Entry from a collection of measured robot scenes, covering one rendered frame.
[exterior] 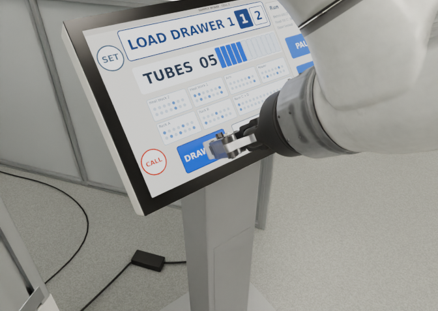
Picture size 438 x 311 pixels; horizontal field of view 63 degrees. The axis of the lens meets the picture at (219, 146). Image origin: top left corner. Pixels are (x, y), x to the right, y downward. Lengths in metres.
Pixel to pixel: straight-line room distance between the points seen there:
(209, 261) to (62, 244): 1.04
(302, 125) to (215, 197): 0.51
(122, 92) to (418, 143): 0.42
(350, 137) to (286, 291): 1.36
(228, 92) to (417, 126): 0.42
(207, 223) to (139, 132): 0.36
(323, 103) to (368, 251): 1.56
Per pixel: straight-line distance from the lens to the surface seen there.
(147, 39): 0.61
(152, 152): 0.56
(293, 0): 0.26
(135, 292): 1.63
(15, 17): 1.80
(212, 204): 0.81
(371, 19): 0.24
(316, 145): 0.33
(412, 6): 0.24
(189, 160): 0.58
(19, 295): 0.48
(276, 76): 0.70
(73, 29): 0.59
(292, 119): 0.33
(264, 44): 0.71
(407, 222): 2.05
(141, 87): 0.57
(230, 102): 0.63
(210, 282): 1.04
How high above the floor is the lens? 1.36
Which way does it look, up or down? 36 degrees down
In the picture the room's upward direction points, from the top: straight up
